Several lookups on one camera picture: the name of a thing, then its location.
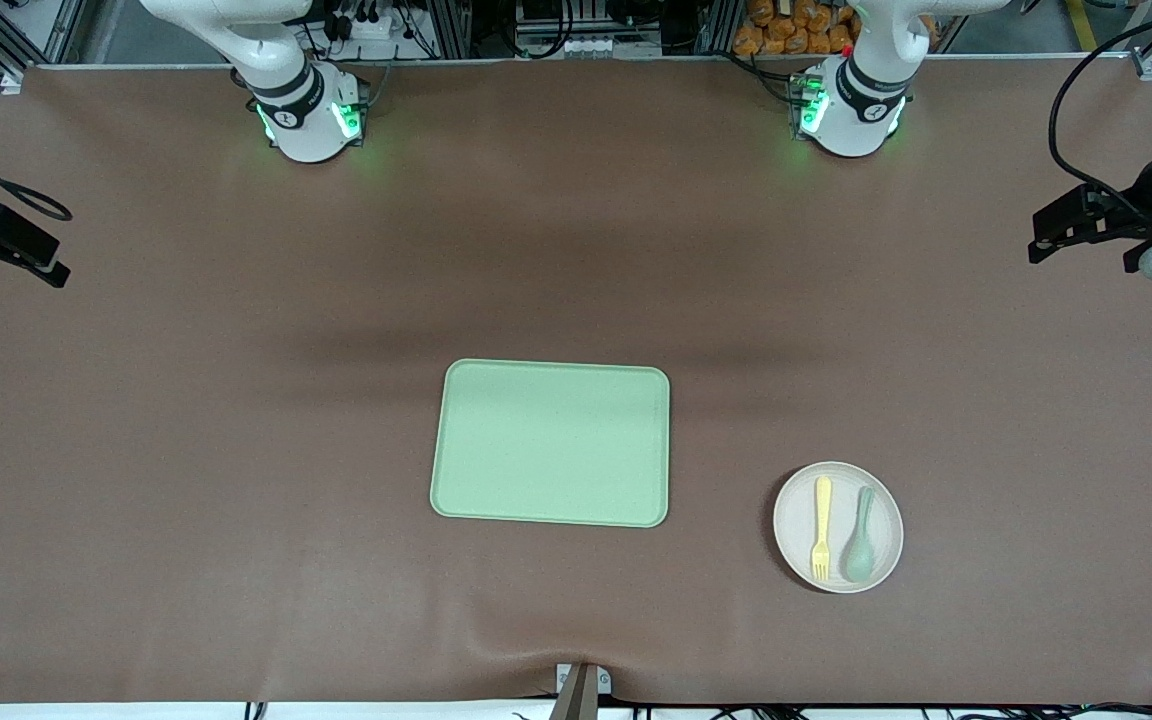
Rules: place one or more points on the light green plastic spoon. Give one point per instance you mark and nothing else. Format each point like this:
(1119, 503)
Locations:
(858, 555)

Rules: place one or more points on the white power strip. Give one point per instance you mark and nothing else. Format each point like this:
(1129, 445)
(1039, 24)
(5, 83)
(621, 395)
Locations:
(376, 28)

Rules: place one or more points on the yellow plastic fork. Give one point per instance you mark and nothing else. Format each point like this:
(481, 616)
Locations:
(822, 510)

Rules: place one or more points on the aluminium frame post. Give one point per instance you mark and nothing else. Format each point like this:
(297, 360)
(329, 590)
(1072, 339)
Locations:
(718, 25)
(448, 25)

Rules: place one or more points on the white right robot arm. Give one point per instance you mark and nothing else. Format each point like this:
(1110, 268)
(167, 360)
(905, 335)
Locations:
(306, 130)

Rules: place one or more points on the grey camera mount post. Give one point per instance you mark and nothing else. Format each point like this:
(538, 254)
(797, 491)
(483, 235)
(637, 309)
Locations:
(581, 700)

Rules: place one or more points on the light green rectangular tray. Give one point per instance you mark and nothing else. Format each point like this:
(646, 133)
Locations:
(551, 443)

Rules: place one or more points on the orange bread pack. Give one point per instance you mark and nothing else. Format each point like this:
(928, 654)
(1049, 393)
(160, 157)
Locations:
(786, 35)

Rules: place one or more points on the metal table corner bracket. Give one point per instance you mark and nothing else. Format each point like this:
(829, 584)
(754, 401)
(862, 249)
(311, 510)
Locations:
(11, 82)
(1151, 66)

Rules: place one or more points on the white terminal strip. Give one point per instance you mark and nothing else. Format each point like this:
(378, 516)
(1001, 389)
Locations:
(586, 45)

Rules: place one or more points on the round beige plate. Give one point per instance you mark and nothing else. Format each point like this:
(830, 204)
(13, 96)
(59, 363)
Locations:
(796, 540)

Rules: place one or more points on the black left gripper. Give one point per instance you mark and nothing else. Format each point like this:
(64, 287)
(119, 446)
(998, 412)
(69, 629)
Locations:
(1128, 217)

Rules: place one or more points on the brown table mat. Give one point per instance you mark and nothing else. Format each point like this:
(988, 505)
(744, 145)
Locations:
(236, 450)

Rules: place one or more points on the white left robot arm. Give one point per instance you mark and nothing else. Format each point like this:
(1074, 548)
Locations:
(856, 120)

